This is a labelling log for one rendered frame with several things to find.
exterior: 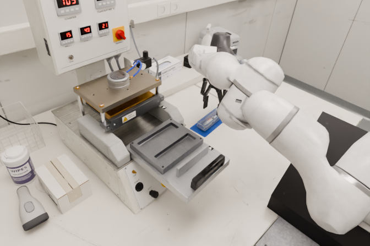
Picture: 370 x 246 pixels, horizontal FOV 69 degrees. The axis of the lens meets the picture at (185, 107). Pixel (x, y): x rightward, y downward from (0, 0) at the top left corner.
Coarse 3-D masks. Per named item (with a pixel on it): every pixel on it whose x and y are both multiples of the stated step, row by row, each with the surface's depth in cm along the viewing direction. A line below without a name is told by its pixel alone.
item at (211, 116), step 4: (216, 108) 145; (212, 112) 142; (204, 116) 139; (208, 116) 139; (212, 116) 139; (216, 116) 140; (200, 120) 136; (204, 120) 137; (208, 120) 137; (212, 120) 137; (204, 124) 134
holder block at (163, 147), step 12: (168, 120) 103; (156, 132) 98; (168, 132) 100; (180, 132) 98; (192, 132) 98; (132, 144) 92; (144, 144) 94; (156, 144) 92; (168, 144) 92; (180, 144) 95; (192, 144) 93; (144, 156) 88; (156, 156) 89; (168, 156) 90; (180, 156) 88; (156, 168) 86; (168, 168) 86
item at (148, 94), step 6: (138, 96) 104; (144, 96) 104; (150, 96) 104; (126, 102) 100; (132, 102) 100; (138, 102) 101; (114, 108) 97; (120, 108) 97; (126, 108) 97; (108, 114) 94; (114, 114) 94
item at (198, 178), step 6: (222, 156) 87; (216, 162) 85; (222, 162) 88; (204, 168) 83; (210, 168) 83; (198, 174) 81; (204, 174) 81; (192, 180) 79; (198, 180) 79; (192, 186) 81
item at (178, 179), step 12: (204, 144) 97; (132, 156) 93; (192, 156) 86; (204, 156) 92; (216, 156) 93; (144, 168) 90; (180, 168) 82; (192, 168) 88; (216, 168) 88; (168, 180) 83; (180, 180) 84; (204, 180) 84; (180, 192) 80; (192, 192) 80
